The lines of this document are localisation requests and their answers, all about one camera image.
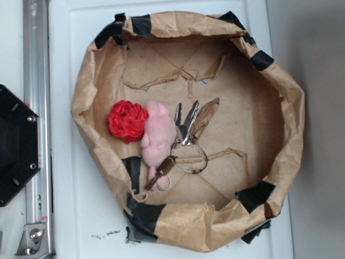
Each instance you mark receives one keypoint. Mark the metal corner bracket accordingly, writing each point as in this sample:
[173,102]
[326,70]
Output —
[33,243]

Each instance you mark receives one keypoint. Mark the brown paper bag bin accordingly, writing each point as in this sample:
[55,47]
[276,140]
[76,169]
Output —
[253,142]

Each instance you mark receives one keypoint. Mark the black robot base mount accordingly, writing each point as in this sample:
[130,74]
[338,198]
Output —
[19,145]

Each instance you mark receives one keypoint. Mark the pink plush pig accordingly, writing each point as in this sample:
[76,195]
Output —
[159,136]

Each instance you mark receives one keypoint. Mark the silver key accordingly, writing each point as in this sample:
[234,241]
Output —
[179,116]
[191,118]

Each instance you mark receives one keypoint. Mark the silver key left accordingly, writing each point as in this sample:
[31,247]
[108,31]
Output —
[179,116]

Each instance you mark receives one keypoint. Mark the red crumpled tissue ball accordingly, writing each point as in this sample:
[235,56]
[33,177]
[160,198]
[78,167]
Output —
[126,121]

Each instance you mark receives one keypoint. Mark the aluminium profile rail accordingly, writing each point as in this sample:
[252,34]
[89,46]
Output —
[39,204]

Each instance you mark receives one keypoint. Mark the bronze key with square head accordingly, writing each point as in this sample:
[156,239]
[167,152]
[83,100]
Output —
[162,170]

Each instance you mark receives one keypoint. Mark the silver key right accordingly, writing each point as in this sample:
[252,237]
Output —
[191,118]

